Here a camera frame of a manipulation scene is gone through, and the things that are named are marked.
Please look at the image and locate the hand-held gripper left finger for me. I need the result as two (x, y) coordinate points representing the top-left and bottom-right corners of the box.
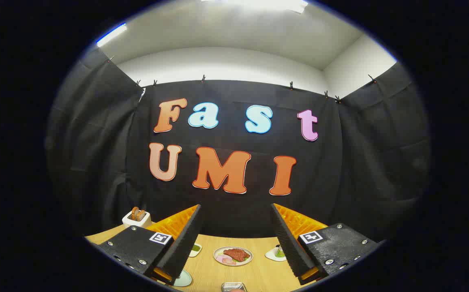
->
(96, 204), (202, 286)

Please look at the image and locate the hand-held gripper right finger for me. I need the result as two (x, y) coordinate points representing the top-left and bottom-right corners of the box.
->
(271, 203), (382, 286)

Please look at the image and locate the white coaster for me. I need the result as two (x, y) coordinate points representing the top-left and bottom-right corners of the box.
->
(265, 246), (287, 262)

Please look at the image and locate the light blue plate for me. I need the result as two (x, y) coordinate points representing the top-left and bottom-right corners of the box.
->
(173, 269), (193, 288)

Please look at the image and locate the white round food plate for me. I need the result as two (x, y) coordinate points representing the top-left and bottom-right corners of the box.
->
(213, 246), (253, 266)

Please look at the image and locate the white toaster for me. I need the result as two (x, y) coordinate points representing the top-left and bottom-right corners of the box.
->
(122, 210), (152, 228)

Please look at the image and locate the brown meat steak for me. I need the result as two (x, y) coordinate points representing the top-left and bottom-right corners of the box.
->
(223, 248), (250, 262)

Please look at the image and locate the row of black cloth clips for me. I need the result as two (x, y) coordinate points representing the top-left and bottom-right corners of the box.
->
(107, 55), (377, 104)

